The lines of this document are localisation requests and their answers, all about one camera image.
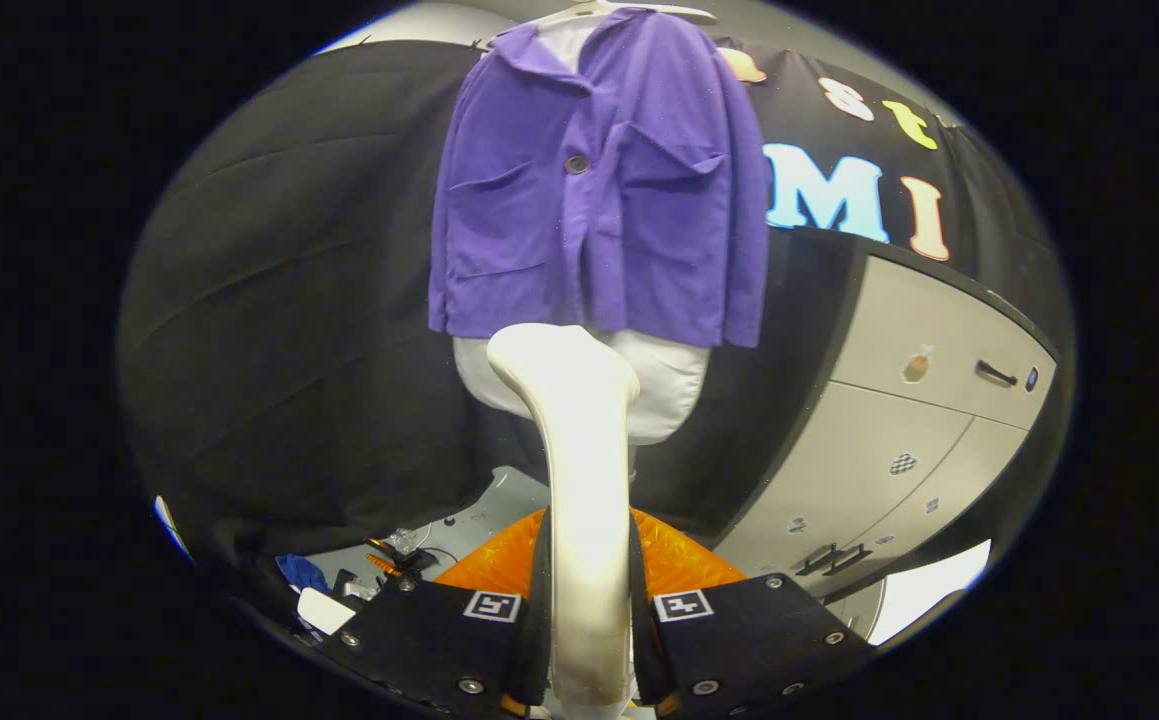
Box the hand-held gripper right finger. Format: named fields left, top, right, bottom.
left=629, top=508, right=875, bottom=719

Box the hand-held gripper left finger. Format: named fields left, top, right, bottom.
left=324, top=508, right=552, bottom=720

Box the white garment steamer head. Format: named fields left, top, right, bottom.
left=486, top=323, right=642, bottom=713

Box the purple corduroy jacket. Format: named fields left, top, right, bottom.
left=427, top=8, right=772, bottom=349

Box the white clothes hanger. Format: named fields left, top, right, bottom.
left=529, top=0, right=718, bottom=26

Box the pile of small tools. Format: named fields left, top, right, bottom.
left=364, top=528, right=440, bottom=591

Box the white flat box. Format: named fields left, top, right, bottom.
left=296, top=587, right=358, bottom=636

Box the blue cloth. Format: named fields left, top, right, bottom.
left=274, top=553, right=332, bottom=596

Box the white padded ironing form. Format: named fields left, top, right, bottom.
left=452, top=18, right=712, bottom=446

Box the grey cabinet with black top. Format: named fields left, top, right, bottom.
left=639, top=228, right=1060, bottom=641

